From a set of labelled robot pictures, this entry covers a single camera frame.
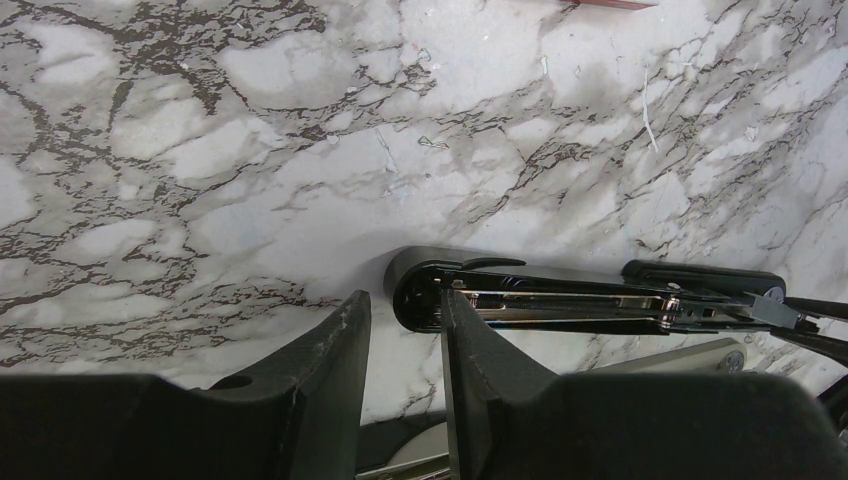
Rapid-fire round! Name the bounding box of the red white staple box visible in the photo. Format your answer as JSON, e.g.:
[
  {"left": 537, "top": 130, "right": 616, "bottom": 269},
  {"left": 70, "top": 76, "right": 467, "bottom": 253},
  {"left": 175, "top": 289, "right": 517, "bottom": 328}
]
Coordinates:
[{"left": 568, "top": 0, "right": 656, "bottom": 11}]

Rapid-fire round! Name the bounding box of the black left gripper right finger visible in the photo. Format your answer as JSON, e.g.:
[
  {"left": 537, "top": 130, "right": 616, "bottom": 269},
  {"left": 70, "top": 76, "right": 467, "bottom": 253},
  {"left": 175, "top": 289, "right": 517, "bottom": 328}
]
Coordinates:
[{"left": 441, "top": 290, "right": 847, "bottom": 479}]

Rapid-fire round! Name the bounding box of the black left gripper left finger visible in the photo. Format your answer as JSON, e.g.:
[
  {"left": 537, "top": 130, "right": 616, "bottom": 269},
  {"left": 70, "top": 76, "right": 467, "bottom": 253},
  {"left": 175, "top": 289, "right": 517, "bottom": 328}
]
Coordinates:
[{"left": 1, "top": 290, "right": 371, "bottom": 479}]

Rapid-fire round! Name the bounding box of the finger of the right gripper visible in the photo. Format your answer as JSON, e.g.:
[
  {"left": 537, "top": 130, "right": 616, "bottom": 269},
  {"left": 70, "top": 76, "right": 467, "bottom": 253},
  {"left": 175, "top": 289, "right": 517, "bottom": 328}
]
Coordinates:
[
  {"left": 784, "top": 297, "right": 848, "bottom": 324},
  {"left": 771, "top": 327, "right": 848, "bottom": 367}
]

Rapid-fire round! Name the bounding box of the black stapler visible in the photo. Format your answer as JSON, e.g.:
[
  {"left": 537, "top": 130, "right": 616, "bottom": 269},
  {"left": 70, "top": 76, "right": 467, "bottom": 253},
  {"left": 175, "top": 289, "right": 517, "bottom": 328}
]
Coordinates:
[{"left": 383, "top": 246, "right": 786, "bottom": 335}]

